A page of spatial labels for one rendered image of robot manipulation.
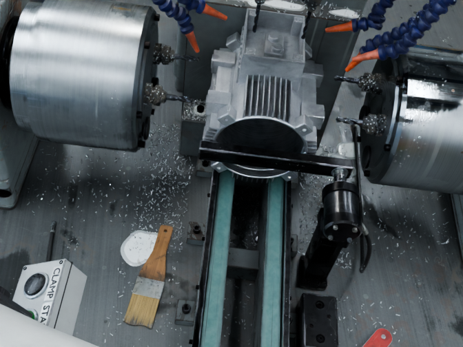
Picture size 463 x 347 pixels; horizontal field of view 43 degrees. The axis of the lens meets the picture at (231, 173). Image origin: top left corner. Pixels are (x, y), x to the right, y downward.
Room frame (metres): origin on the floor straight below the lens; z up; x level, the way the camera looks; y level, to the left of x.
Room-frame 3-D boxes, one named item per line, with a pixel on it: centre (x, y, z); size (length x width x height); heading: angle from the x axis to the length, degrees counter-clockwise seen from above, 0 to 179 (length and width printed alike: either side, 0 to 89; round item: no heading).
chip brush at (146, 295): (0.49, 0.11, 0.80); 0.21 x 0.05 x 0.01; 178
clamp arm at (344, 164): (0.63, -0.07, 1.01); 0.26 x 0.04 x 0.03; 94
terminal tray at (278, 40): (0.78, -0.03, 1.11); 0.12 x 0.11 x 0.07; 4
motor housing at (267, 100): (0.74, -0.03, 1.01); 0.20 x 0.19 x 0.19; 4
